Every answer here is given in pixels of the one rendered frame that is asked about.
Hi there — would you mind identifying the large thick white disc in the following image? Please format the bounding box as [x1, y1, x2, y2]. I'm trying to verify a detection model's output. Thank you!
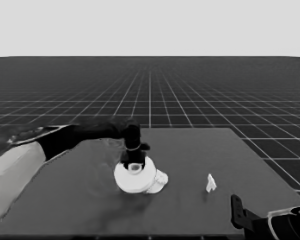
[113, 155, 157, 195]

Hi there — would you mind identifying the white round carrier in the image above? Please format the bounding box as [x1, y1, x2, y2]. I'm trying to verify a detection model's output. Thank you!
[145, 168, 170, 195]

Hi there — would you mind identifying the small white T-shaped piece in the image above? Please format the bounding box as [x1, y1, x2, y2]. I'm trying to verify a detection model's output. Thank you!
[205, 173, 218, 194]

